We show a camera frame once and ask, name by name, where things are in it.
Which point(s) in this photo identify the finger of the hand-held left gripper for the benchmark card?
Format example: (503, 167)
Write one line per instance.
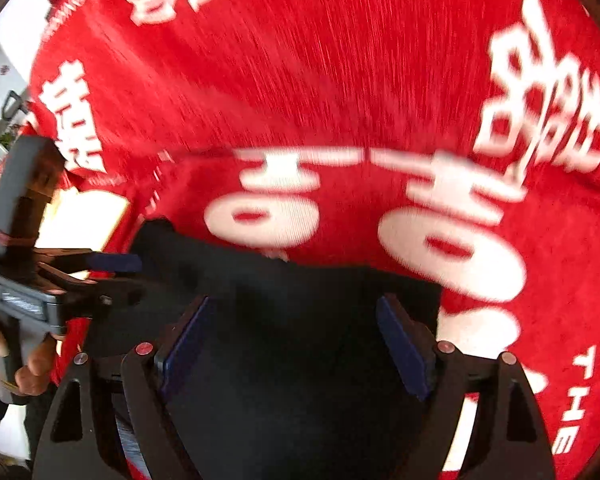
(115, 261)
(112, 294)

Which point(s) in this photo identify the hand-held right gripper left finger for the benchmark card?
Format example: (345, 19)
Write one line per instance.
(185, 345)

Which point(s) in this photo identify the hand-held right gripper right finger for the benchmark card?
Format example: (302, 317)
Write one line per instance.
(402, 345)

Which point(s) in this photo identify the black pants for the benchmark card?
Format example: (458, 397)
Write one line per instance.
(305, 320)

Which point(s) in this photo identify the person's left hand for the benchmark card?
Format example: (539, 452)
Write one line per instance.
(37, 367)

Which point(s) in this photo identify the red printed blanket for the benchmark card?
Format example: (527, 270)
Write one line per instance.
(355, 60)

